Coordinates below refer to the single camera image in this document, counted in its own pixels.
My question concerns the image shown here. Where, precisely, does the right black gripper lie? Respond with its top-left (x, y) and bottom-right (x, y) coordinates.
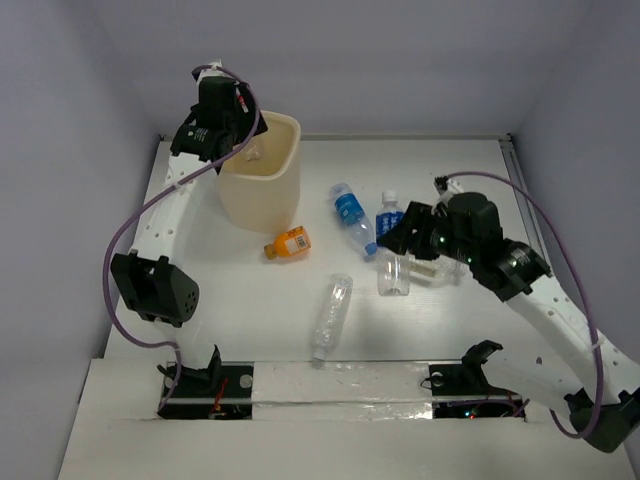
top-left (376, 200), bottom-right (476, 264)

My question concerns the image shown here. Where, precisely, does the blue label bottle white cap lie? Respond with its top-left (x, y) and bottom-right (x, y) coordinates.
top-left (376, 190), bottom-right (404, 239)

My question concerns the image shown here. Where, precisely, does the red cap red label bottle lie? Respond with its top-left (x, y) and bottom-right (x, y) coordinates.
top-left (239, 92), bottom-right (266, 164)

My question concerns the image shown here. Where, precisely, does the clear crushed label-free bottle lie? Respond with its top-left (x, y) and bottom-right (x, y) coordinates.
top-left (311, 273), bottom-right (353, 362)

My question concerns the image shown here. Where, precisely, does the small orange juice bottle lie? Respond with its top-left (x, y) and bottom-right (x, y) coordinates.
top-left (264, 226), bottom-right (311, 260)

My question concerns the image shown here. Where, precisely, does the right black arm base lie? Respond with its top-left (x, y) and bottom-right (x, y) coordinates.
top-left (420, 340), bottom-right (528, 420)

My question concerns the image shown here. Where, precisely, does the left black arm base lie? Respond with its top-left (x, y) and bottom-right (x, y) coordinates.
top-left (157, 346), bottom-right (254, 420)

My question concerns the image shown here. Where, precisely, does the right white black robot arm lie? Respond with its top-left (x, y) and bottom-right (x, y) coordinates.
top-left (379, 192), bottom-right (639, 453)

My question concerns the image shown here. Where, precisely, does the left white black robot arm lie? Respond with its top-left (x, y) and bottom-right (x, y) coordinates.
top-left (103, 64), bottom-right (268, 395)

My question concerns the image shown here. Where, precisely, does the cream plastic waste bin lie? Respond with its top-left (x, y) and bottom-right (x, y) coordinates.
top-left (218, 111), bottom-right (301, 234)

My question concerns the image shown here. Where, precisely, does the large clear square bottle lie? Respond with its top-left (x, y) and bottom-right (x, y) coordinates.
top-left (377, 250), bottom-right (467, 296)

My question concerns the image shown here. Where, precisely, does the shiny tape strip front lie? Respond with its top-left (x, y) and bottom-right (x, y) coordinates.
top-left (251, 361), bottom-right (433, 422)

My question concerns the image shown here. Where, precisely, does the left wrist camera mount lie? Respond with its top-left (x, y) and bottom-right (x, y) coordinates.
top-left (191, 59), bottom-right (226, 85)

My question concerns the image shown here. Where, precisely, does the aluminium rail right edge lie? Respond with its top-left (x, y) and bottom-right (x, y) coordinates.
top-left (498, 134), bottom-right (547, 258)

